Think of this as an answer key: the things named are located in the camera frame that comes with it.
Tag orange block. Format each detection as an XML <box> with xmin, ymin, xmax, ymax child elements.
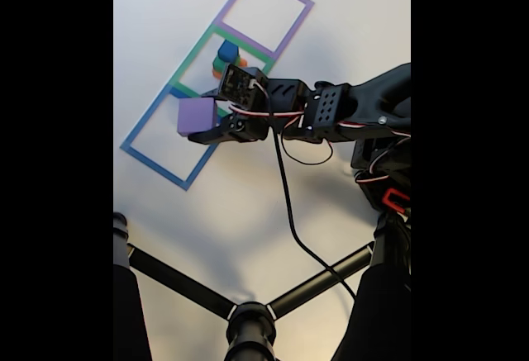
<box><xmin>211</xmin><ymin>58</ymin><xmax>249</xmax><ymax>80</ymax></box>

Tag green tape square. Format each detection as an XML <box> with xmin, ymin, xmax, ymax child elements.
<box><xmin>169</xmin><ymin>24</ymin><xmax>274</xmax><ymax>121</ymax></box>

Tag purple tape square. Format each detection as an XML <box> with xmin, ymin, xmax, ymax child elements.
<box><xmin>214</xmin><ymin>0</ymin><xmax>315</xmax><ymax>59</ymax></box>

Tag small blue cube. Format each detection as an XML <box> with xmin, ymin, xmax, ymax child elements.
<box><xmin>217</xmin><ymin>39</ymin><xmax>241</xmax><ymax>64</ymax></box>

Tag blue tape square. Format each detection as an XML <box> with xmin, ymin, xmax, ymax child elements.
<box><xmin>119</xmin><ymin>83</ymin><xmax>222</xmax><ymax>192</ymax></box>

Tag purple block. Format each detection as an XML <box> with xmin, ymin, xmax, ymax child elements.
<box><xmin>176</xmin><ymin>97</ymin><xmax>219</xmax><ymax>137</ymax></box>

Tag green cube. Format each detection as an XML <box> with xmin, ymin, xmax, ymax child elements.
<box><xmin>212</xmin><ymin>55</ymin><xmax>241</xmax><ymax>72</ymax></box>

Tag red clamp part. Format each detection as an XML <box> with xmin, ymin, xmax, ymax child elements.
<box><xmin>380</xmin><ymin>187</ymin><xmax>412</xmax><ymax>213</ymax></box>

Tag black tripod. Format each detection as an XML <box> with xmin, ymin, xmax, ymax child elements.
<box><xmin>113</xmin><ymin>211</ymin><xmax>412</xmax><ymax>361</ymax></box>

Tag gripper camera circuit board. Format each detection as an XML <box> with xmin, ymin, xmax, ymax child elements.
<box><xmin>217</xmin><ymin>63</ymin><xmax>269</xmax><ymax>112</ymax></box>

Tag black camera cable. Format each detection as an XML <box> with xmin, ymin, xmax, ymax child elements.
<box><xmin>264</xmin><ymin>96</ymin><xmax>357</xmax><ymax>301</ymax></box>

